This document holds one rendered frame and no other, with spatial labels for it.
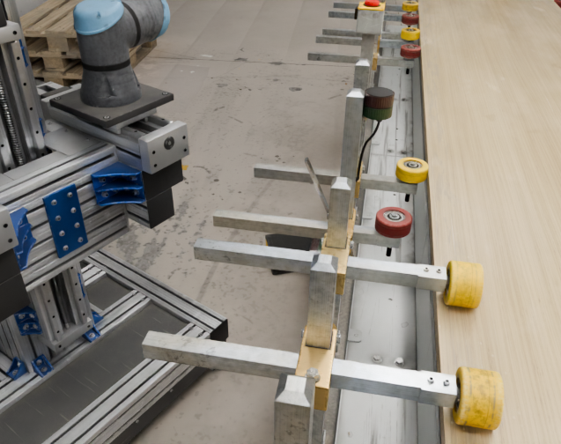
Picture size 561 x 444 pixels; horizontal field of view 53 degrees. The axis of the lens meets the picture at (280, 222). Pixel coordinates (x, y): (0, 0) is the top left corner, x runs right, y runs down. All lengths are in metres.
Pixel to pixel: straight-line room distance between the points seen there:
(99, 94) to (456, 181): 0.90
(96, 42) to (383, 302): 0.94
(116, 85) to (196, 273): 1.24
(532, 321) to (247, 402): 1.17
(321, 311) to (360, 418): 0.46
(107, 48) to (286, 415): 1.07
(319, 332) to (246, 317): 1.47
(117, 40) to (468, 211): 0.91
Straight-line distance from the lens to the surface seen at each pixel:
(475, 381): 0.84
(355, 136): 1.20
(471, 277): 1.02
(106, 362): 1.92
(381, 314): 1.43
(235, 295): 2.39
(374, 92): 1.17
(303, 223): 1.29
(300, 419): 0.56
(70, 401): 1.85
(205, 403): 2.02
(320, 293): 0.78
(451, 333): 1.01
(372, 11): 1.62
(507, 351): 1.02
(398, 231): 1.24
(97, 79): 1.47
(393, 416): 1.23
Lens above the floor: 1.59
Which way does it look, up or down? 34 degrees down
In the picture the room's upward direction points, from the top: 1 degrees clockwise
